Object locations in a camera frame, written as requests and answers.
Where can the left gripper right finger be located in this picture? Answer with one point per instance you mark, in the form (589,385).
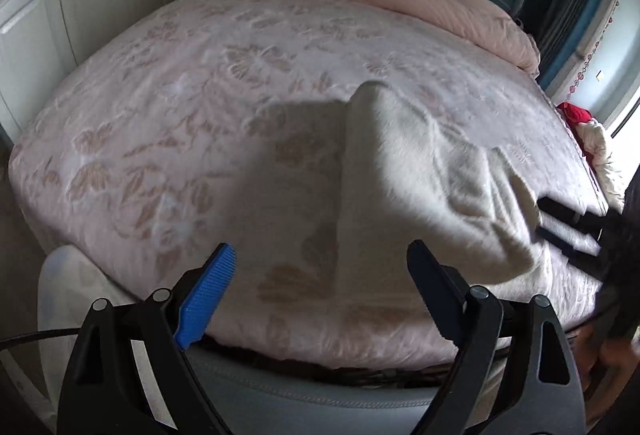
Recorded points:
(539,392)

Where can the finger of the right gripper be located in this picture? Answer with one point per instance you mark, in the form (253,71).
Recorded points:
(586,222)
(585,262)

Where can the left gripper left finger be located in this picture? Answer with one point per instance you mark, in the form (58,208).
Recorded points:
(102,391)

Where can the cream knitted cardigan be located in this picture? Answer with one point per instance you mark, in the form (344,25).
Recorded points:
(405,177)

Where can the red and white plush toy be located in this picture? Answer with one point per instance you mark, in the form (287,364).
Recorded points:
(597,146)

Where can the white trouser leg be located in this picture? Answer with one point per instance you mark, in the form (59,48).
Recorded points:
(68,284)

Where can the pink floral bed blanket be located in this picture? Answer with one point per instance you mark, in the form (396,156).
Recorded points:
(225,120)

